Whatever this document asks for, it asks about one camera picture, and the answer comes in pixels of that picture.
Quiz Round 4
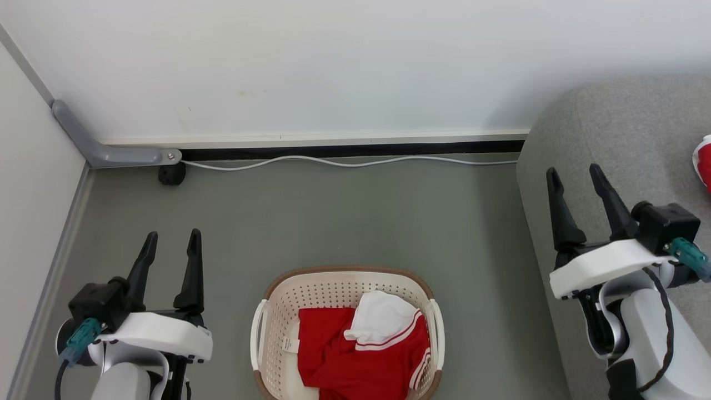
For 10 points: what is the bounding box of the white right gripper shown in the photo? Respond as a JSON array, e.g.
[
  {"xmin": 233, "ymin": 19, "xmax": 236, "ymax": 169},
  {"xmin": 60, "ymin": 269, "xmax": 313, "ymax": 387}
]
[{"xmin": 546, "ymin": 163, "xmax": 675, "ymax": 301}]

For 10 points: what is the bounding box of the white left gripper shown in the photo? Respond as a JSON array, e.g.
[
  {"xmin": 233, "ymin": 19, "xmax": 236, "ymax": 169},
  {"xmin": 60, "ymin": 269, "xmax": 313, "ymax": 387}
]
[{"xmin": 108, "ymin": 228, "xmax": 213, "ymax": 364}]

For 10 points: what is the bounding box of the red garment with white trim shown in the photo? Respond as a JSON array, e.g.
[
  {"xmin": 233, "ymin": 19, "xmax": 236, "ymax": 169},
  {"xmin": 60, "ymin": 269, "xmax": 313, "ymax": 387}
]
[{"xmin": 692, "ymin": 134, "xmax": 711, "ymax": 194}]

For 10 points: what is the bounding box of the red garment with white stripes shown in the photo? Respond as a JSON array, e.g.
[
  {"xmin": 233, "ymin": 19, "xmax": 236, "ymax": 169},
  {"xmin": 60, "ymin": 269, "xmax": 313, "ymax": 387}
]
[{"xmin": 297, "ymin": 307, "xmax": 432, "ymax": 400}]

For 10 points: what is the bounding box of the grey fabric sofa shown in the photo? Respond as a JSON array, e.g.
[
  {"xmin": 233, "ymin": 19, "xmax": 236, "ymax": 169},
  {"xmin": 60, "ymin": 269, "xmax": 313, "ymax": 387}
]
[{"xmin": 515, "ymin": 75, "xmax": 711, "ymax": 400}]

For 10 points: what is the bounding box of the black caster wheel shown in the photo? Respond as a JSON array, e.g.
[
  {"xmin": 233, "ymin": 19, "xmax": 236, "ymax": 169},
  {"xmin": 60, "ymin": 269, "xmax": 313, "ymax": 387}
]
[{"xmin": 158, "ymin": 163, "xmax": 187, "ymax": 186}]

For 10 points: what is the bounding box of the cream perforated laundry basket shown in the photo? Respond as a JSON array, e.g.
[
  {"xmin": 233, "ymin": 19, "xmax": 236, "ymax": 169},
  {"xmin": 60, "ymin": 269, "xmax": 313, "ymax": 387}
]
[{"xmin": 250, "ymin": 266, "xmax": 445, "ymax": 400}]

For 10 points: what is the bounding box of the teal left camera cable plug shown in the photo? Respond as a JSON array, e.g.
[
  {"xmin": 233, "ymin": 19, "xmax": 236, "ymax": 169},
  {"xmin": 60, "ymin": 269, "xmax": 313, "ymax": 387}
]
[{"xmin": 54, "ymin": 318, "xmax": 103, "ymax": 400}]

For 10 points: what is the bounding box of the teal camera cable plug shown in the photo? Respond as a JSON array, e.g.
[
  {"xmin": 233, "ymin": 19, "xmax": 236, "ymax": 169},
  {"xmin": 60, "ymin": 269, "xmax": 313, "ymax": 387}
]
[
  {"xmin": 665, "ymin": 237, "xmax": 711, "ymax": 283},
  {"xmin": 54, "ymin": 318, "xmax": 103, "ymax": 400}
]

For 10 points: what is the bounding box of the teal right camera cable plug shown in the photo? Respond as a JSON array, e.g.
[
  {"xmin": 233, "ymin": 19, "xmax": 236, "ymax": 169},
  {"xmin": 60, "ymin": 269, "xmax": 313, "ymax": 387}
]
[{"xmin": 665, "ymin": 237, "xmax": 711, "ymax": 283}]

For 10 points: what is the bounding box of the grey metal partition bracket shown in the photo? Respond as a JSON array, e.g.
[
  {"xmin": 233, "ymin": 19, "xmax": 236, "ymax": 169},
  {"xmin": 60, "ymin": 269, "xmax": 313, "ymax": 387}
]
[{"xmin": 52, "ymin": 100, "xmax": 183, "ymax": 169}]

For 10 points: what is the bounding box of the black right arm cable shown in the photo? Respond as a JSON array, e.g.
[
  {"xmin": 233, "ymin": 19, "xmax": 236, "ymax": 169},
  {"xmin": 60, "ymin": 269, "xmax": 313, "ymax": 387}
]
[{"xmin": 636, "ymin": 267, "xmax": 675, "ymax": 394}]

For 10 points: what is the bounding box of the white floor cable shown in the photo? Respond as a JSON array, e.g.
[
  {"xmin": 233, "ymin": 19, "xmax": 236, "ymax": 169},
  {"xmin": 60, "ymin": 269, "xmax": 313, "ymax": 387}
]
[{"xmin": 182, "ymin": 155, "xmax": 518, "ymax": 172}]

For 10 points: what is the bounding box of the white wall base rail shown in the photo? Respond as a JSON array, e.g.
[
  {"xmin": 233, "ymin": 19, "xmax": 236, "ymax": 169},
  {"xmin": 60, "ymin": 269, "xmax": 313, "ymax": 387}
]
[{"xmin": 100, "ymin": 129, "xmax": 531, "ymax": 149}]

